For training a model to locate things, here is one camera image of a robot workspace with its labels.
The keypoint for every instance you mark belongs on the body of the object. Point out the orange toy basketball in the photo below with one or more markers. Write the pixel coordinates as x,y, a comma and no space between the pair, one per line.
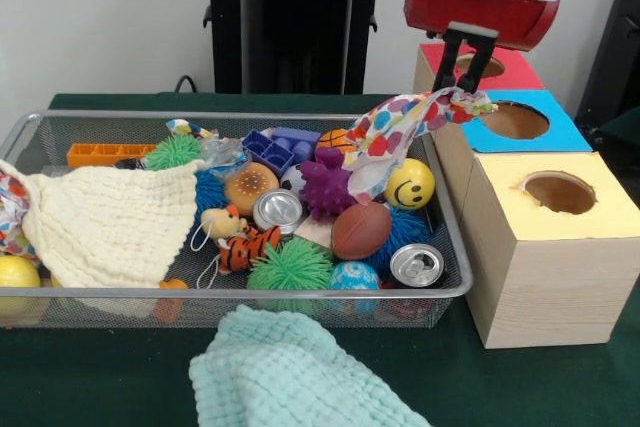
336,139

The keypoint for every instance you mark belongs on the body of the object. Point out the brown toy football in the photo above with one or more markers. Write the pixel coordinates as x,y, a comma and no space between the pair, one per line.
360,230

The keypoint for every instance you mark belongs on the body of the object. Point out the green spiky ball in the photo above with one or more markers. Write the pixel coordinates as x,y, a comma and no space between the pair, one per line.
290,267

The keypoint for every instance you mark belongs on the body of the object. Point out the purple spiky ball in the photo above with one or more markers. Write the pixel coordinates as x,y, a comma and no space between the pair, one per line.
326,187

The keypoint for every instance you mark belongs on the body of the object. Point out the blue globe ball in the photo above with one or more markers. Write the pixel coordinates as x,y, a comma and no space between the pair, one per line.
355,275

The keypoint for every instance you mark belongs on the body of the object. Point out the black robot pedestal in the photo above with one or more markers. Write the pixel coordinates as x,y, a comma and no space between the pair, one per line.
290,27

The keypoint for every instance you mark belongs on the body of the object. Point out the colourful polka dot cloth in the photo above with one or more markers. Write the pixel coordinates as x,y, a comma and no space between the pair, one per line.
390,132

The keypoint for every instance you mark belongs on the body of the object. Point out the cream knitted cloth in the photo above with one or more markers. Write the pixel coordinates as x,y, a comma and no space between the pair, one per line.
100,222

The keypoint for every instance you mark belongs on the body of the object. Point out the wooden box with three holes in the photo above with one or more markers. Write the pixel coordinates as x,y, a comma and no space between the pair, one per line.
550,267

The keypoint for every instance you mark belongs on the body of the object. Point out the mint green knitted cloth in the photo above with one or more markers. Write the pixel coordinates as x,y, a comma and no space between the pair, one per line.
290,372

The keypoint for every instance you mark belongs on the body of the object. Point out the orange plastic tray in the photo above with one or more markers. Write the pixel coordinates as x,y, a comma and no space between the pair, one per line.
100,154

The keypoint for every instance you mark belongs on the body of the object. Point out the plain yellow ball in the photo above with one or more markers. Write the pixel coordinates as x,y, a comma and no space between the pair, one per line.
15,275

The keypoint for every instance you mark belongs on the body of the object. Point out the silver drink can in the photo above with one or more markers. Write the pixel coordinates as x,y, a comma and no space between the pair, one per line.
417,265

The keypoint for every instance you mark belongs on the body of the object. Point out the orange tiger plush toy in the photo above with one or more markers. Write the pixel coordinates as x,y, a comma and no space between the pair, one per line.
245,247

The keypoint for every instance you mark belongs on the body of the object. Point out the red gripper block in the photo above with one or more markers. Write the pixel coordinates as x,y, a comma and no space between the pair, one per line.
480,2

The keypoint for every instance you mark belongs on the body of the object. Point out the yellow smiley face ball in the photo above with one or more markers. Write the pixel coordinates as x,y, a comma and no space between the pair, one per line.
408,185

